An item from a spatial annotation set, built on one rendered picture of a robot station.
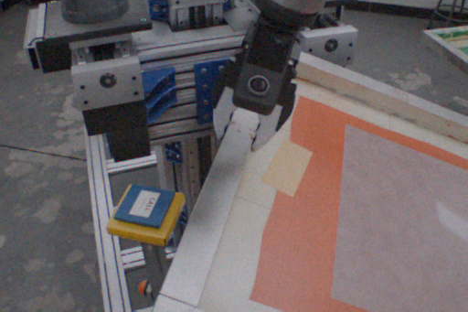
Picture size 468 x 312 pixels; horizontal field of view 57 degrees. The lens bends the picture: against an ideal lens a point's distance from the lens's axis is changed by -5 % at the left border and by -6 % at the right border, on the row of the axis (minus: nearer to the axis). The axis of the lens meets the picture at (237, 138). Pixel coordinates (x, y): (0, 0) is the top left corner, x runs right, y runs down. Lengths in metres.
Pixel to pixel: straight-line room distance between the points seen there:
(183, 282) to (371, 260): 0.25
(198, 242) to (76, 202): 1.97
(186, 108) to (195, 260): 0.73
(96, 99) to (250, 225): 0.51
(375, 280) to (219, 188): 0.22
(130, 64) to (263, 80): 0.50
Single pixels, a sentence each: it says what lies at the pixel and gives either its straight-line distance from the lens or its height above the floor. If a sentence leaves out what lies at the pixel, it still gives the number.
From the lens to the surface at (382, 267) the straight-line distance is 0.59.
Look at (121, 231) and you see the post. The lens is 0.94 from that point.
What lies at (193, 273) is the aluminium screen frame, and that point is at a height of 1.27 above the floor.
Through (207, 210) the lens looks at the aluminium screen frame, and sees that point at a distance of 0.50.
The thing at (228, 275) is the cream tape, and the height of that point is 1.23.
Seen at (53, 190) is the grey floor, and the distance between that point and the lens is 2.52.
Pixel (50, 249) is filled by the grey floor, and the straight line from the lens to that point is 2.25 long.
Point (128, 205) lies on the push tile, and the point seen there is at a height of 0.97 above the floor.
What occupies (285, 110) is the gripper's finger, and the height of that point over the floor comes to 1.33.
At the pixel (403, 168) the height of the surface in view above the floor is 1.17.
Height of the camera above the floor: 1.64
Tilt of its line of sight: 38 degrees down
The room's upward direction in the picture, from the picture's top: straight up
